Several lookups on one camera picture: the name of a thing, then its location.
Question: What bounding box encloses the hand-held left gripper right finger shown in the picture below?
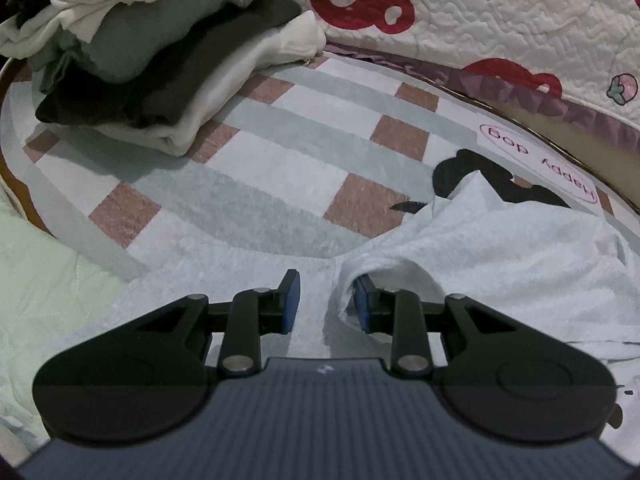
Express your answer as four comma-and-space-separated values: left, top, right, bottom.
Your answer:
352, 274, 517, 379

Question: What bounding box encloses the light green quilt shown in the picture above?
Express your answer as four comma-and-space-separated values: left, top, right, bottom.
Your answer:
0, 199, 132, 456

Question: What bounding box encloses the stack of folded clothes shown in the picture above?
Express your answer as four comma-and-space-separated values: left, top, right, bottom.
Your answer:
0, 0, 328, 157

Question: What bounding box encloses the checkered printed table mat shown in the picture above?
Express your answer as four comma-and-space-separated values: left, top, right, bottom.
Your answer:
0, 52, 616, 283

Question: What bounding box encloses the white towel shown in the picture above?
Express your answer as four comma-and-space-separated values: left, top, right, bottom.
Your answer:
65, 172, 640, 456

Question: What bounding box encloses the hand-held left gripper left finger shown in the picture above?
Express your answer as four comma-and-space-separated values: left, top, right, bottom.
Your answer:
134, 268, 303, 377

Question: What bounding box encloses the white quilt with red bears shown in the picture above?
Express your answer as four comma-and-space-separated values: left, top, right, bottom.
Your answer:
280, 0, 640, 122

